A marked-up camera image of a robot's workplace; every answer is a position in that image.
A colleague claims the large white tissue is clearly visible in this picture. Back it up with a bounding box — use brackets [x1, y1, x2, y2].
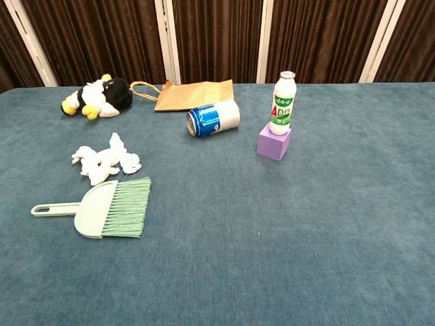
[71, 132, 129, 186]

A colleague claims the mint green hand broom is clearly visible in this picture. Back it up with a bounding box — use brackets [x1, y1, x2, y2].
[30, 176, 152, 240]

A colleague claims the blue and white drink can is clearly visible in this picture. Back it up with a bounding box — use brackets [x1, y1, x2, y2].
[185, 99, 241, 137]

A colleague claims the purple foam cube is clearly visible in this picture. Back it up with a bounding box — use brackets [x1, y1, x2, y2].
[256, 123, 293, 162]

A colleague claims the brown paper bag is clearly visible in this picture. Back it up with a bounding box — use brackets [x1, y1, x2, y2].
[129, 79, 234, 113]

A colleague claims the blue velvet tablecloth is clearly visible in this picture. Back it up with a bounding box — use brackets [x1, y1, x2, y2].
[0, 81, 435, 326]

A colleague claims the white AD milk bottle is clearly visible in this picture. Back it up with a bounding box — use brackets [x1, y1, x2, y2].
[269, 71, 298, 136]

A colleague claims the brown curtain panel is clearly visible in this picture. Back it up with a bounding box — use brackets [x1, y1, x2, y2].
[0, 0, 46, 94]
[171, 0, 265, 85]
[266, 0, 389, 84]
[20, 0, 167, 87]
[372, 0, 435, 84]

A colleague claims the black white penguin plush toy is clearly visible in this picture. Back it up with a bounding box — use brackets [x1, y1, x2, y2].
[60, 73, 134, 121]

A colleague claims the white frame post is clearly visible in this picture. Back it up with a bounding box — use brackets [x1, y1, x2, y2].
[358, 0, 407, 84]
[154, 0, 182, 86]
[3, 0, 59, 88]
[256, 0, 275, 84]

